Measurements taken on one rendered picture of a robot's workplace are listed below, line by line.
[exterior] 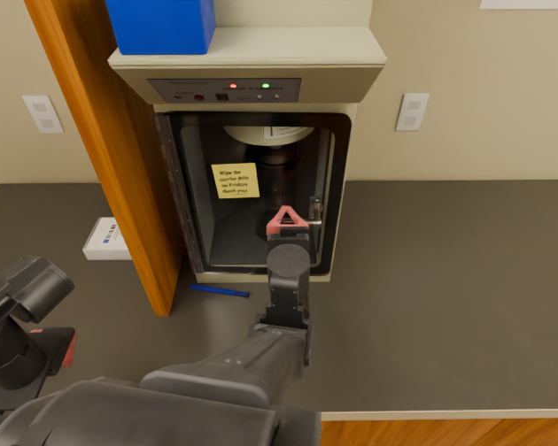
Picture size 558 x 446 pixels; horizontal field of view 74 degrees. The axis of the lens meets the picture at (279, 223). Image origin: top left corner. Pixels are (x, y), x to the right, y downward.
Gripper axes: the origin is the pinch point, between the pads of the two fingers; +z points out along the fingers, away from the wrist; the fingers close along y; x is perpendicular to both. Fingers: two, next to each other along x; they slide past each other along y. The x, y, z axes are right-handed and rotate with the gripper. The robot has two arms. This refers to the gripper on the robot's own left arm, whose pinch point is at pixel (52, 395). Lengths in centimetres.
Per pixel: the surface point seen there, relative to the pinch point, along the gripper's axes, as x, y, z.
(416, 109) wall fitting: -73, 75, -6
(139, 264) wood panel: -7.2, 23.6, -1.3
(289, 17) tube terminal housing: -35, 33, -41
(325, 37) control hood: -40, 28, -40
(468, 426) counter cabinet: -76, 5, 35
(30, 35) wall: 26, 76, -26
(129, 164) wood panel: -9.2, 29.2, -20.3
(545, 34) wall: -101, 75, -25
